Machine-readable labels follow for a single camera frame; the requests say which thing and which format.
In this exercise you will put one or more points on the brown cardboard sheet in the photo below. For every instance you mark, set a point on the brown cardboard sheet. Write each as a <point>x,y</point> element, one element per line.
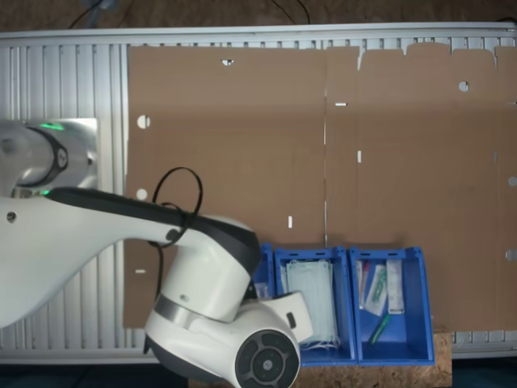
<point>424,161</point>
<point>226,141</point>

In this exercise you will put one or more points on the blue bin with small packet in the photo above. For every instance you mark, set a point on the blue bin with small packet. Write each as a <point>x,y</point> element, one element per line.
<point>267,262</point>

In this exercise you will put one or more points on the stack of white face masks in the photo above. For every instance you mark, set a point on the stack of white face masks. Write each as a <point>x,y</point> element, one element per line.
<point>315,287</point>

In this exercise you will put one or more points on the clear packet with red tube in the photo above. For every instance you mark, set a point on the clear packet with red tube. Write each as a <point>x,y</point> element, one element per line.
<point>362,283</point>

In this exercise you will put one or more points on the blue bin with face masks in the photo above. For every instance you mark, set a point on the blue bin with face masks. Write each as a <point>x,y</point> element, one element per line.
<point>347,307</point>

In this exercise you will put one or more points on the clear packet with green syringe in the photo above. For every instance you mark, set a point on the clear packet with green syringe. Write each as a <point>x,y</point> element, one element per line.
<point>376,291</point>

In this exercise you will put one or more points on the white printed flat packet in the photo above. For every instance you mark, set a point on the white printed flat packet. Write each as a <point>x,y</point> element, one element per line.
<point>396,287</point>

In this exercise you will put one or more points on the blue bin with syringe packets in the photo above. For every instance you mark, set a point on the blue bin with syringe packets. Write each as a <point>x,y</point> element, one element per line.
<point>420,307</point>

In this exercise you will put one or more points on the chipboard block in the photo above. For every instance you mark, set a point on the chipboard block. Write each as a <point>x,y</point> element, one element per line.
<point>442,355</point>

